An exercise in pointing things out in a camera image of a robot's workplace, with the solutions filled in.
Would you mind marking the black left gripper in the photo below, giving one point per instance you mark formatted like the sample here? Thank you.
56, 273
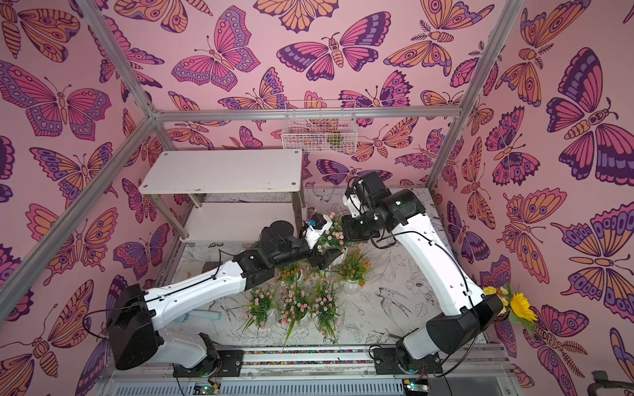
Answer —
327, 258

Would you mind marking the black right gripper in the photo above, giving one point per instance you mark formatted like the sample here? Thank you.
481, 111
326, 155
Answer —
354, 228

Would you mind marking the pink flower pot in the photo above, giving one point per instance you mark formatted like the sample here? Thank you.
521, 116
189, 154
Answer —
260, 308
294, 306
325, 310
333, 238

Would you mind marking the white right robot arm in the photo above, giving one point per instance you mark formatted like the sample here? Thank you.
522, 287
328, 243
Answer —
376, 213

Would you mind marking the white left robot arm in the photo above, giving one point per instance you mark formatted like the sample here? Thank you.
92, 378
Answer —
136, 327

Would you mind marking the white two-tier rack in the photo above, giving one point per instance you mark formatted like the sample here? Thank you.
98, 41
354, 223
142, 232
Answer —
180, 182

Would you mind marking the orange flower pot far right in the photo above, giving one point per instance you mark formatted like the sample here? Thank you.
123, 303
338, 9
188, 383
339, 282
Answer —
352, 273

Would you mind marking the light blue tube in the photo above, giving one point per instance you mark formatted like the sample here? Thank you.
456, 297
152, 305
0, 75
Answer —
206, 314

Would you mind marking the yellow sunflower bouquet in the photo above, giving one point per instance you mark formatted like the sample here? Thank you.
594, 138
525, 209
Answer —
516, 305

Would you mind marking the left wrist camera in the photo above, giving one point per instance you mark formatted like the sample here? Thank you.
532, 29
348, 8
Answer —
317, 225

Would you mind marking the white wire basket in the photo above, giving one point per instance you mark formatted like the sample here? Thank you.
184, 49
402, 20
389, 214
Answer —
321, 126

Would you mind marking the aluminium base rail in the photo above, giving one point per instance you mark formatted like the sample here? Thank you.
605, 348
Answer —
344, 370

